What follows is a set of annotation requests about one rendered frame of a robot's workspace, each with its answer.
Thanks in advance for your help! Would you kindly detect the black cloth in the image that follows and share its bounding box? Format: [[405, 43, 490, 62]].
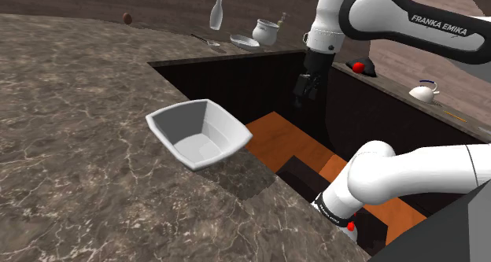
[[345, 56, 378, 79]]

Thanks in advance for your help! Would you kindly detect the white lidded jar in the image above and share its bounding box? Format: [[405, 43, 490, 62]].
[[251, 18, 281, 47]]

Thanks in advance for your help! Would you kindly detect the white plate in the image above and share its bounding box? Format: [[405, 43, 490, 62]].
[[229, 34, 261, 50]]

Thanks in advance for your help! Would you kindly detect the silver spoon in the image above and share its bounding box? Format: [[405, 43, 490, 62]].
[[190, 32, 222, 48]]

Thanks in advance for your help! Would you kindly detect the white bottle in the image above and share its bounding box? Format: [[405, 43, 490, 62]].
[[209, 0, 224, 31]]

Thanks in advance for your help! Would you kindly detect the white square bowl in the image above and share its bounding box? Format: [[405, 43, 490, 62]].
[[145, 98, 254, 172]]

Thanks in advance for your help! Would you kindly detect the yellow pencil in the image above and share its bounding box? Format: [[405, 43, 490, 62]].
[[442, 109, 468, 124]]

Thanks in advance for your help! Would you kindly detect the white kettle with blue handle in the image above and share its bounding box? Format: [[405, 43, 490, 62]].
[[408, 79, 441, 104]]

